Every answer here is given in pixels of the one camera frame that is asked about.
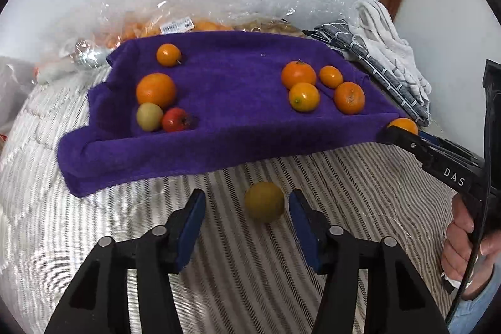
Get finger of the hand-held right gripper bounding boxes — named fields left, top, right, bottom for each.
left=378, top=125, right=444, bottom=171
left=416, top=132, right=485, bottom=165

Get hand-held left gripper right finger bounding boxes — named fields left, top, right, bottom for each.
left=289, top=189, right=451, bottom=334

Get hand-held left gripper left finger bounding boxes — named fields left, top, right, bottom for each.
left=44, top=188, right=207, bottom=334

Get small orange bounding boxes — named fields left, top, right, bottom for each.
left=387, top=117, right=419, bottom=137
left=156, top=43, right=182, bottom=68
left=319, top=65, right=344, bottom=89

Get olive green apple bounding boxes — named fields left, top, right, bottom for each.
left=245, top=181, right=286, bottom=223

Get yellowish orange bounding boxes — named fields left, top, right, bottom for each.
left=288, top=82, right=321, bottom=113

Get small red apple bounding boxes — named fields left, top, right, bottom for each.
left=162, top=107, right=194, bottom=133

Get small yellow-green apple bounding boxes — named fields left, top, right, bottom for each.
left=136, top=102, right=164, bottom=132

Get person's right hand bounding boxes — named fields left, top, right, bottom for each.
left=440, top=195, right=501, bottom=294

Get grey checked cloth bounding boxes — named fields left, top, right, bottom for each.
left=303, top=20, right=431, bottom=127

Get grey striped bedsheet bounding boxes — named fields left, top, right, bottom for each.
left=0, top=64, right=470, bottom=334

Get white striped cloth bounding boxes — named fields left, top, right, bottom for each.
left=348, top=0, right=433, bottom=111

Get person's blue jeans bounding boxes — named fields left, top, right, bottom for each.
left=448, top=271, right=498, bottom=334

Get purple towel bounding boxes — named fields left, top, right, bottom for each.
left=57, top=31, right=411, bottom=198

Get tan lumpy produce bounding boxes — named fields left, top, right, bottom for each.
left=235, top=19, right=306, bottom=39

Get pile of bagged oranges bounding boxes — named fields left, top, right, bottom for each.
left=117, top=19, right=235, bottom=43

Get white barcode label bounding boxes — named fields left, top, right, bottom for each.
left=161, top=19, right=193, bottom=34

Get silver foil pack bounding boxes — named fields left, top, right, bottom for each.
left=72, top=39, right=110, bottom=66

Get white bottle with orange cap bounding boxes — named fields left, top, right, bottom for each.
left=35, top=62, right=79, bottom=84

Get crumpled translucent plastic bag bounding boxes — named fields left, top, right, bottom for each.
left=0, top=56, right=38, bottom=135

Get black cable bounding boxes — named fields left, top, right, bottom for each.
left=446, top=158, right=494, bottom=327

